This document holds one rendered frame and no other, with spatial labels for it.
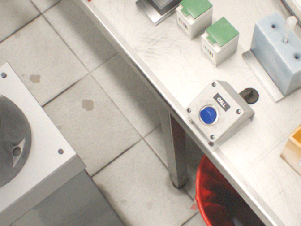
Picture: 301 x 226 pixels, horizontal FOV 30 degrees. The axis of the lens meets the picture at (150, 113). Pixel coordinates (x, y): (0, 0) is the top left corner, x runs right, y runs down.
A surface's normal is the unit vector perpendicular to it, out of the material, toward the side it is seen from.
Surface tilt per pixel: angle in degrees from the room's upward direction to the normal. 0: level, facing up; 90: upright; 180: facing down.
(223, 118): 30
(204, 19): 90
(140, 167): 0
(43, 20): 0
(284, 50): 0
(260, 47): 90
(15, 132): 71
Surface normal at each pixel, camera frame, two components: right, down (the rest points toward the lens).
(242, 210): 0.15, -0.23
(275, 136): -0.07, -0.35
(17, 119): 0.87, -0.43
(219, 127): -0.46, 0.00
